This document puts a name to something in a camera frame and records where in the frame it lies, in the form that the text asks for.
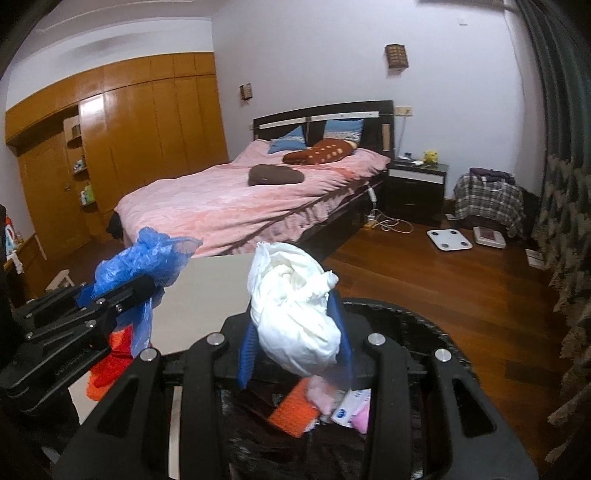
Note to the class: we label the dark wooden bed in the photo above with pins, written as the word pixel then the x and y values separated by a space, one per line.
pixel 318 125

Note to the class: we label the pink crumpled paper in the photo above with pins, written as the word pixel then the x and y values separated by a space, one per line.
pixel 323 392

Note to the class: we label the wooden wardrobe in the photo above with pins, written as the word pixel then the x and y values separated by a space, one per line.
pixel 152 129

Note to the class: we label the blue pillow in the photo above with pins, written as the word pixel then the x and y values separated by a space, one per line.
pixel 288 142
pixel 344 129

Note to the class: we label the white bag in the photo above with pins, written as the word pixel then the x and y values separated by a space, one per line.
pixel 295 314

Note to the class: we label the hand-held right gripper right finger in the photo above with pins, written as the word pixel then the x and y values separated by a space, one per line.
pixel 344 339

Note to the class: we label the dark clothing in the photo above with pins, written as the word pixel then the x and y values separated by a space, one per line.
pixel 491 175

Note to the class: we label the wooden desk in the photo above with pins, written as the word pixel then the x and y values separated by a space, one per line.
pixel 27 258

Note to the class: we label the brown pillow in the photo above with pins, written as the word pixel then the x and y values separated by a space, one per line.
pixel 274 175

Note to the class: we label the white blue kettle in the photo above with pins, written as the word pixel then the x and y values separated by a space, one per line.
pixel 8 240

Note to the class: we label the small wooden stool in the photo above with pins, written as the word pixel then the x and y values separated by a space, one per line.
pixel 59 279

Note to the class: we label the red dotted pillow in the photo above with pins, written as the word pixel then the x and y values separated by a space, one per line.
pixel 323 152

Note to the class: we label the brown wall lamp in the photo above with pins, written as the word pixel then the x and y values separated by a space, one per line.
pixel 245 91
pixel 397 57

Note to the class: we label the dark nightstand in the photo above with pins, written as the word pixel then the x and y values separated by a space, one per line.
pixel 411 198

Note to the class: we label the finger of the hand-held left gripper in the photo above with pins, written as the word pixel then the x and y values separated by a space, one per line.
pixel 106 291
pixel 101 316

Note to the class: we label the dark patterned curtain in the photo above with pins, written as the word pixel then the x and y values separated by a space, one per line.
pixel 568 184

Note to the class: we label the yellow plush toy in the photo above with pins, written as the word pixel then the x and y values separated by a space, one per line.
pixel 430 157

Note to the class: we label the white paper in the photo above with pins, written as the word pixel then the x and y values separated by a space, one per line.
pixel 535 259

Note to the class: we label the scale with brown centre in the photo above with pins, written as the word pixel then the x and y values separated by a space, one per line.
pixel 488 237

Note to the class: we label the power strip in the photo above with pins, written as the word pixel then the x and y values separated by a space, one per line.
pixel 371 220

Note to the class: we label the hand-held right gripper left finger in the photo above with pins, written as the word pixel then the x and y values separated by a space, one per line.
pixel 247 357

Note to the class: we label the pink blanket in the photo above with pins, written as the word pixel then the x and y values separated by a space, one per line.
pixel 221 203

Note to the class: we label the plaid cloth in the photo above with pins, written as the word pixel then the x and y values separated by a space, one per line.
pixel 480 203

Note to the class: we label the wall socket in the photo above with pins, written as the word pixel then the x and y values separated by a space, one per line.
pixel 403 110

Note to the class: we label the pink packet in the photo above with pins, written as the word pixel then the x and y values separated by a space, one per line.
pixel 362 419

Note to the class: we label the green bottle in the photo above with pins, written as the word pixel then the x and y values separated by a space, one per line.
pixel 87 194

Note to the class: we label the blue plastic bag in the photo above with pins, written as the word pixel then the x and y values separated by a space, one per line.
pixel 147 254

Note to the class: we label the white packet with blue print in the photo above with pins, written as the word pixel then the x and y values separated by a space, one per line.
pixel 346 406

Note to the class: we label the white bathroom scale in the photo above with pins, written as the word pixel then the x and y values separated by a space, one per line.
pixel 449 240

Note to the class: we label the trash bin with black bag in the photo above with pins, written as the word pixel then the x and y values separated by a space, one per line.
pixel 406 317

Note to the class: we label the white charger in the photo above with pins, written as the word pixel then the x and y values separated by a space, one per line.
pixel 372 194

